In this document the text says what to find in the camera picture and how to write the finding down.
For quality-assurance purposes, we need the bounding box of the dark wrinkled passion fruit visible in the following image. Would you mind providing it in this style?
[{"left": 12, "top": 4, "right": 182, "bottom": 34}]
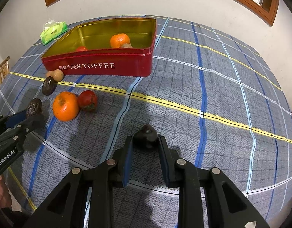
[
  {"left": 25, "top": 98, "right": 43, "bottom": 118},
  {"left": 42, "top": 76, "right": 58, "bottom": 96}
]

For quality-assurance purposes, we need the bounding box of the orange mandarin with blemish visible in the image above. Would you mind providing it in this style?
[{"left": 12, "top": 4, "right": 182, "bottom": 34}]
[{"left": 52, "top": 92, "right": 80, "bottom": 121}]

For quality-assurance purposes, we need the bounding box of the brown longan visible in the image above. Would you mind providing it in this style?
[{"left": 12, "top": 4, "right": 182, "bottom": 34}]
[
  {"left": 52, "top": 69, "right": 64, "bottom": 82},
  {"left": 46, "top": 70, "right": 54, "bottom": 77}
]

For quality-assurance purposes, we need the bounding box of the red tomato with calyx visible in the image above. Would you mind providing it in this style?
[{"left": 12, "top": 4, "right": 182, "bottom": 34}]
[{"left": 77, "top": 90, "right": 98, "bottom": 112}]

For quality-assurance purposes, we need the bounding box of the small black plum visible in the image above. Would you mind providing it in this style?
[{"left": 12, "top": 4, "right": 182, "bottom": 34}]
[{"left": 133, "top": 125, "right": 158, "bottom": 152}]

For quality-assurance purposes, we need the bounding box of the smooth red tomato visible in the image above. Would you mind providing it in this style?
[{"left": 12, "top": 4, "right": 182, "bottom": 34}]
[{"left": 75, "top": 46, "right": 88, "bottom": 52}]

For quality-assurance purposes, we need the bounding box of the orange mandarin with stem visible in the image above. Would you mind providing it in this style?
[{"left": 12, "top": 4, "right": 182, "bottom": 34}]
[{"left": 109, "top": 33, "right": 130, "bottom": 48}]

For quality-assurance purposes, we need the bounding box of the brown kiwi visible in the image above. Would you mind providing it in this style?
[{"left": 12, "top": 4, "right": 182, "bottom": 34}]
[{"left": 121, "top": 43, "right": 133, "bottom": 48}]

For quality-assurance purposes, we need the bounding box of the person left hand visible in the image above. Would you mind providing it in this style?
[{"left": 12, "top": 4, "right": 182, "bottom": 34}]
[{"left": 0, "top": 175, "right": 12, "bottom": 209}]

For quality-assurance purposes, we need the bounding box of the wooden chair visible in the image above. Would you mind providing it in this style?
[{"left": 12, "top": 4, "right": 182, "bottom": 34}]
[{"left": 0, "top": 56, "right": 10, "bottom": 84}]

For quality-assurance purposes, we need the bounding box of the blue plaid tablecloth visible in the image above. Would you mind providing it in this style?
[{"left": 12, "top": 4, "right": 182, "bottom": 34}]
[{"left": 0, "top": 17, "right": 292, "bottom": 223}]

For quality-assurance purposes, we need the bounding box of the green tissue pack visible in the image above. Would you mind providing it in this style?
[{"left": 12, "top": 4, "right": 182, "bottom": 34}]
[{"left": 40, "top": 19, "right": 68, "bottom": 45}]

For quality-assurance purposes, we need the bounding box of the red toffee tin box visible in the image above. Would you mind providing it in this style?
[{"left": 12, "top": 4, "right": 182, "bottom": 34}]
[{"left": 41, "top": 17, "right": 157, "bottom": 77}]

